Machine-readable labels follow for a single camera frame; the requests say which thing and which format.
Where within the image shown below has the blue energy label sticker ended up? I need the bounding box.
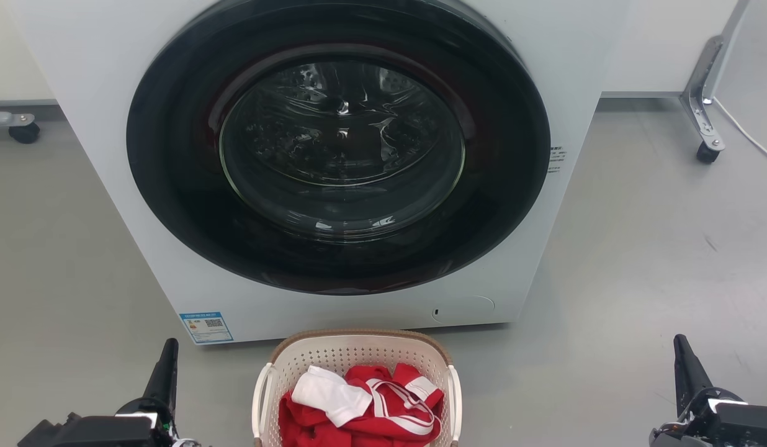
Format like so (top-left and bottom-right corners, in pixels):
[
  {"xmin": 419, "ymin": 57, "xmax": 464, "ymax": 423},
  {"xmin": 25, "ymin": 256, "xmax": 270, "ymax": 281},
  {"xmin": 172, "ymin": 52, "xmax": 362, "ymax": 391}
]
[{"xmin": 179, "ymin": 311, "xmax": 234, "ymax": 345}]

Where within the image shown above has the thin white cable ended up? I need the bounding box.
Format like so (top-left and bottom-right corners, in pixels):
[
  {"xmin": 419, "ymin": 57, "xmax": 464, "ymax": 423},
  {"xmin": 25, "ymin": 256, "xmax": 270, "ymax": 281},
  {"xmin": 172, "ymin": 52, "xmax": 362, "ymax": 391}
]
[{"xmin": 714, "ymin": 98, "xmax": 767, "ymax": 167}]

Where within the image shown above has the black round washer door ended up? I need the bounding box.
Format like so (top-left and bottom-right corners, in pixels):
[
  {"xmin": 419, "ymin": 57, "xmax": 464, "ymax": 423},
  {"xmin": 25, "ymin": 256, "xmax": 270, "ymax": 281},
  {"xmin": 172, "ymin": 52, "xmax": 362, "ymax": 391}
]
[{"xmin": 126, "ymin": 0, "xmax": 552, "ymax": 296}]

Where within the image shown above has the red garment with white stripes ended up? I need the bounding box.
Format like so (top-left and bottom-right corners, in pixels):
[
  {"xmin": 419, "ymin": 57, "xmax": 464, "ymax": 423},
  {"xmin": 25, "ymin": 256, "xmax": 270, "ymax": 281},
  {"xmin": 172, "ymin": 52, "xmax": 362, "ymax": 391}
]
[{"xmin": 278, "ymin": 363, "xmax": 445, "ymax": 447}]

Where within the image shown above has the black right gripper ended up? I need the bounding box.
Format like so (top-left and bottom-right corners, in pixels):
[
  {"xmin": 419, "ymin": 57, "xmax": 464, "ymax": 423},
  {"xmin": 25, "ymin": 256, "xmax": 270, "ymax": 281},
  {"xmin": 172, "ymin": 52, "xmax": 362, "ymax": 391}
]
[{"xmin": 649, "ymin": 334, "xmax": 767, "ymax": 447}]

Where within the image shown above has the cream perforated laundry basket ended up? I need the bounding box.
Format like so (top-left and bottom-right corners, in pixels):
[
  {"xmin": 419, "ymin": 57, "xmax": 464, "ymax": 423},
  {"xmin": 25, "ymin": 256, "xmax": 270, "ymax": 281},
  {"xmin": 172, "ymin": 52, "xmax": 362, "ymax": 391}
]
[{"xmin": 252, "ymin": 329, "xmax": 463, "ymax": 447}]

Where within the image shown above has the white front-load washing machine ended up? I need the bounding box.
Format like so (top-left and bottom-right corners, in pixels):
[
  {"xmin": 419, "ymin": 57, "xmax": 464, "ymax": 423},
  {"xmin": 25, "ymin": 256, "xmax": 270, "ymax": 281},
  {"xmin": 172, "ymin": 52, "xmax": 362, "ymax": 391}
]
[{"xmin": 8, "ymin": 0, "xmax": 629, "ymax": 346}]

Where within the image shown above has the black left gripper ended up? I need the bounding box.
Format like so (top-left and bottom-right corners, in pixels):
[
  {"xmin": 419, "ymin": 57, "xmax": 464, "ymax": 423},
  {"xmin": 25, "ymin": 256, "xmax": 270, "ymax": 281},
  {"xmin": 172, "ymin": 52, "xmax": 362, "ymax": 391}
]
[{"xmin": 17, "ymin": 338, "xmax": 179, "ymax": 447}]

